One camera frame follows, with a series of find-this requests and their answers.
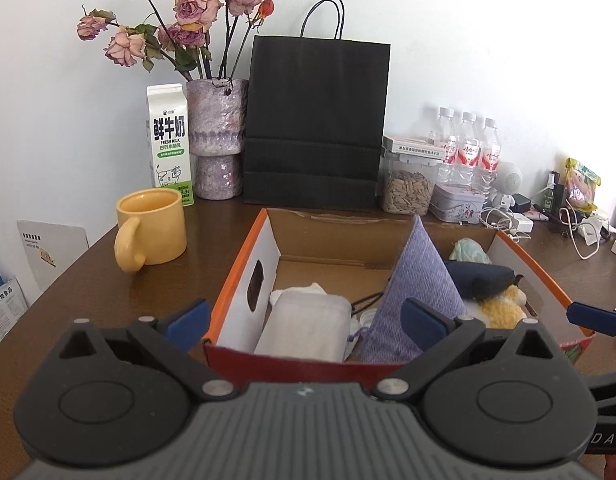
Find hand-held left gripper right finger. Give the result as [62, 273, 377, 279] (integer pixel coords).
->
[373, 298, 559, 401]

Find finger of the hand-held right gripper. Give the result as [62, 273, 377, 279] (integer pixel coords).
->
[566, 301, 616, 337]

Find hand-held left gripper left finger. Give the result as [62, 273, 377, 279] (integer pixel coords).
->
[53, 299, 239, 403]

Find purple cloth pouch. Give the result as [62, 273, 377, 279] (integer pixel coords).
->
[348, 215, 469, 365]

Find thin black audio cable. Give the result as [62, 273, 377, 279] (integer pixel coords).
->
[350, 293, 389, 312]

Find dark navy case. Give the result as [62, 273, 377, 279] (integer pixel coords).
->
[445, 260, 519, 303]

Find yellow white plush toy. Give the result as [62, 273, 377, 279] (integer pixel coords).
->
[468, 285, 529, 330]

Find green plastic bag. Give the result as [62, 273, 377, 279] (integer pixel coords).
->
[448, 238, 493, 266]

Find translucent white plastic box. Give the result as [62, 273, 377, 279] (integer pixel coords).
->
[253, 292, 352, 363]

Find white tissue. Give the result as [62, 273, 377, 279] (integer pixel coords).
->
[269, 282, 329, 306]

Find red cardboard box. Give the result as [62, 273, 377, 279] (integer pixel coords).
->
[203, 208, 596, 376]

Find yellow ceramic mug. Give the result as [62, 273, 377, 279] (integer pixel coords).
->
[114, 188, 188, 273]

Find white earphones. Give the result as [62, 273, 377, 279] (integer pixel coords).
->
[480, 207, 521, 236]

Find small dark bottle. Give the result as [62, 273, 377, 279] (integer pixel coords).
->
[544, 172, 567, 212]

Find decorated metal tin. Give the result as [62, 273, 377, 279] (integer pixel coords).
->
[430, 182, 487, 224]

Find yellow snack bag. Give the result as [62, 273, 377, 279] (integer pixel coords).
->
[564, 157, 602, 211]

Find clear seed container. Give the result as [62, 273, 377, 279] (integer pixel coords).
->
[379, 150, 437, 216]

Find white printed board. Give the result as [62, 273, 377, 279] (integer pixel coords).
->
[16, 220, 90, 292]

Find white round robot speaker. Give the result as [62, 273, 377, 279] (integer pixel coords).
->
[489, 161, 523, 209]

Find flat white box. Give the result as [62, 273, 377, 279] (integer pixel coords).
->
[383, 135, 446, 158]

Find white green milk carton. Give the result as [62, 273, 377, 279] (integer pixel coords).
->
[146, 83, 195, 206]

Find blue printed packet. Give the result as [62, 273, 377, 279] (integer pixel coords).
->
[0, 260, 28, 346]

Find purple mottled vase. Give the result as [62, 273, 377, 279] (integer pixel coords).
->
[185, 77, 250, 200]

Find black paper bag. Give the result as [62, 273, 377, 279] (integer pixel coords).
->
[243, 0, 391, 213]

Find dried pink roses bouquet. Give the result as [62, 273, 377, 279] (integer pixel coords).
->
[77, 0, 275, 81]

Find white charging cable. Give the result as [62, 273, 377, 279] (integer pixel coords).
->
[558, 205, 614, 261]

